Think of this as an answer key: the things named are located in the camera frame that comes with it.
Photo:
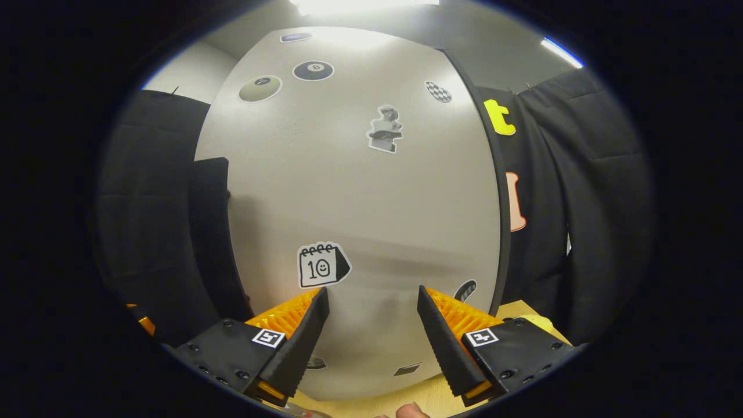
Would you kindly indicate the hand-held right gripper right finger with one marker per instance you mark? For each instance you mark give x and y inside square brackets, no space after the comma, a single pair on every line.
[444,348]

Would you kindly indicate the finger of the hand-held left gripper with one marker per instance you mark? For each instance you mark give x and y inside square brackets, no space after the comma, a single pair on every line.
[146,325]

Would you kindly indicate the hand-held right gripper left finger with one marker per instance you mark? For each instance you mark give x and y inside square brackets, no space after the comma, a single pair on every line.
[302,342]

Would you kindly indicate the white cabinet door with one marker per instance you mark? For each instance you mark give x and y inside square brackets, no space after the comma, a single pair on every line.
[360,197]

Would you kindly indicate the black backdrop cloth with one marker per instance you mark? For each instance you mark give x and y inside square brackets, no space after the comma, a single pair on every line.
[151,203]

